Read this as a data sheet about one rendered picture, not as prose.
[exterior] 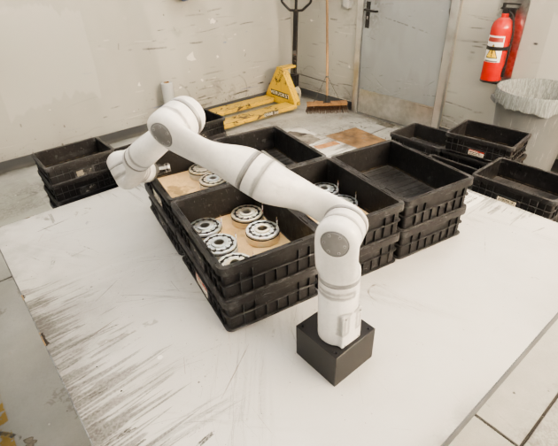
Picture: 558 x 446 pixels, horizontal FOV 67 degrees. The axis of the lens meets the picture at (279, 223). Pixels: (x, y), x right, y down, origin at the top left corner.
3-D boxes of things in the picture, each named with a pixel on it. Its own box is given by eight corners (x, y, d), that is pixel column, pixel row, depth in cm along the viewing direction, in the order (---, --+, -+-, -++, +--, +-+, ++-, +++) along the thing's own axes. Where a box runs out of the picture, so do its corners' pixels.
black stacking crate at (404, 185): (468, 209, 143) (475, 179, 137) (402, 235, 132) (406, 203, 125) (388, 166, 173) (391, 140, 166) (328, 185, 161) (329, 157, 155)
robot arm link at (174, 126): (143, 107, 85) (249, 173, 82) (173, 87, 91) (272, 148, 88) (142, 140, 92) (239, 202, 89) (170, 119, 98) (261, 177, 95)
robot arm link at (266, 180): (268, 146, 90) (248, 164, 83) (379, 213, 87) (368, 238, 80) (255, 178, 96) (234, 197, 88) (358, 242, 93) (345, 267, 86)
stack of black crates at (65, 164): (113, 196, 298) (96, 135, 274) (131, 212, 279) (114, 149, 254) (54, 217, 277) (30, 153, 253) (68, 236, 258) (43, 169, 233)
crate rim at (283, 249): (322, 241, 114) (322, 234, 113) (220, 279, 102) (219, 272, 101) (255, 183, 144) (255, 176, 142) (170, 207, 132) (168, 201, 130)
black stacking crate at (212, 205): (321, 268, 119) (321, 235, 113) (224, 307, 108) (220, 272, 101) (257, 207, 149) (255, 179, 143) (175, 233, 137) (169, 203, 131)
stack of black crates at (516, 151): (516, 202, 274) (538, 134, 249) (490, 221, 256) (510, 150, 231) (456, 180, 302) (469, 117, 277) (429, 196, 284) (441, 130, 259)
